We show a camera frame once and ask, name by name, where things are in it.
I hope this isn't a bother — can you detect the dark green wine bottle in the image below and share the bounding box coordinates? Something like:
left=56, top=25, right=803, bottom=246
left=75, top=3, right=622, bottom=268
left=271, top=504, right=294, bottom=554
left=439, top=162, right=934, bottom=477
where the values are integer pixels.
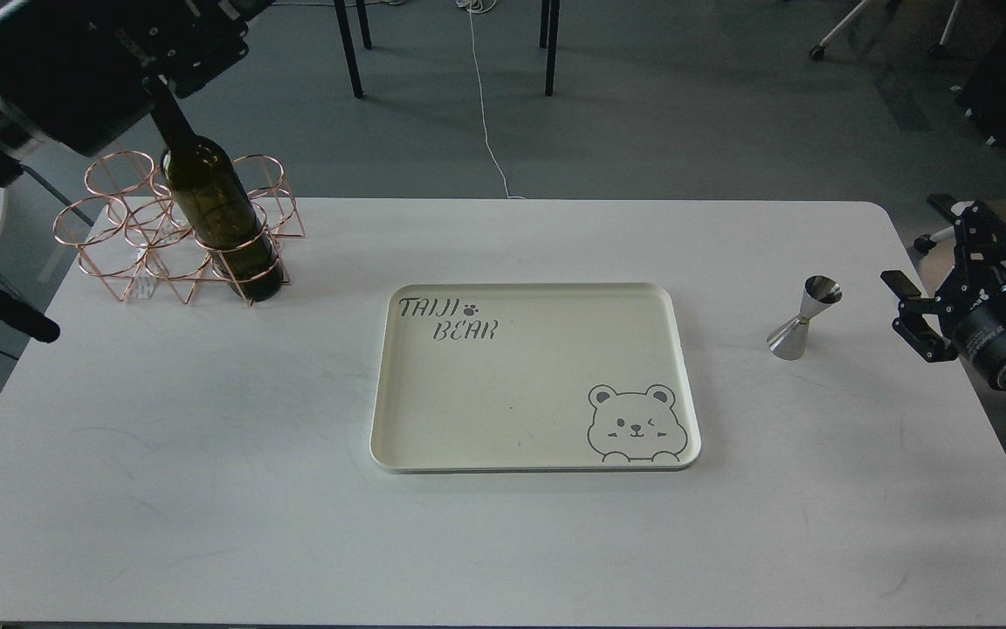
left=142, top=77, right=285, bottom=302

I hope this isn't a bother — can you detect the white chair left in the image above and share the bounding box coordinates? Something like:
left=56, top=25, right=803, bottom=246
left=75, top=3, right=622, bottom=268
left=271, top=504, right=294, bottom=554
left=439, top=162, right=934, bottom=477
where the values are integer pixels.
left=0, top=163, right=95, bottom=314

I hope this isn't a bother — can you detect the cream bear serving tray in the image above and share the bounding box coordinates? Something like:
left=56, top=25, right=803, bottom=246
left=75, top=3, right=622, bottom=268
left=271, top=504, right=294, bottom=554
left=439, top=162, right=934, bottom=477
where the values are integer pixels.
left=369, top=283, right=702, bottom=473

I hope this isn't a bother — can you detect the black table legs background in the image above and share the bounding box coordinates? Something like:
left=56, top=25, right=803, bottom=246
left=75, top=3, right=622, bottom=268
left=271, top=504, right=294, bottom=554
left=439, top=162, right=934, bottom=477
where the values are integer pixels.
left=318, top=1, right=562, bottom=100

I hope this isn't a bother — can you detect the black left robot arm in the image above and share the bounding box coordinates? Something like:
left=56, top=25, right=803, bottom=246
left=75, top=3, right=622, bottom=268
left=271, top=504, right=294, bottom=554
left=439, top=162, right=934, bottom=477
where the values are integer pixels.
left=0, top=1, right=268, bottom=188

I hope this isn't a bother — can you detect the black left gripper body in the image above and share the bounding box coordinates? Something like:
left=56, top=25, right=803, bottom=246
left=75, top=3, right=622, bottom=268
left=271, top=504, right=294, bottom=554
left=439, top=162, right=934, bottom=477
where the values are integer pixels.
left=0, top=1, right=252, bottom=156

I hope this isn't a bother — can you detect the white cable on floor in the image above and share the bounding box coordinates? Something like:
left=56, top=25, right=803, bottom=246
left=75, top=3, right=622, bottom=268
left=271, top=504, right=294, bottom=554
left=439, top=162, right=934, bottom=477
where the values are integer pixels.
left=456, top=0, right=528, bottom=201

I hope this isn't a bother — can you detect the copper wire bottle rack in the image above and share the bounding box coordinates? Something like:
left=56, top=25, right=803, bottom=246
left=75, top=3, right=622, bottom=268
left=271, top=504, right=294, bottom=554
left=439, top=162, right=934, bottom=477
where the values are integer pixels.
left=52, top=150, right=305, bottom=306

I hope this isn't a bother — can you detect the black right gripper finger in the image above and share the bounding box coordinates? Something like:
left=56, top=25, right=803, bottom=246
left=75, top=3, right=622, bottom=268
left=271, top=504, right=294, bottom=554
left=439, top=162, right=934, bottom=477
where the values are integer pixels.
left=879, top=270, right=959, bottom=363
left=927, top=194, right=1006, bottom=294

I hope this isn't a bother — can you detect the office chair wheeled base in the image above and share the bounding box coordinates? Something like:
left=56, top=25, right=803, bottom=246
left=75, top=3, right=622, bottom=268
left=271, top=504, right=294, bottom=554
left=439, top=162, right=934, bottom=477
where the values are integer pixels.
left=810, top=0, right=965, bottom=62

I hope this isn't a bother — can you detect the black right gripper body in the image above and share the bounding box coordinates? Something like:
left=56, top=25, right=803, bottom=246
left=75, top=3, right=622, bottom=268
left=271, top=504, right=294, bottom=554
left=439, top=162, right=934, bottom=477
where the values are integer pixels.
left=940, top=275, right=1006, bottom=391

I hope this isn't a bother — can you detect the steel double jigger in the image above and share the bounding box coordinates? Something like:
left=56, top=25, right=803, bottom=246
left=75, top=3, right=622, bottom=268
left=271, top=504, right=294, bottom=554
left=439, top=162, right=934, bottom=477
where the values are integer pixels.
left=767, top=275, right=844, bottom=361

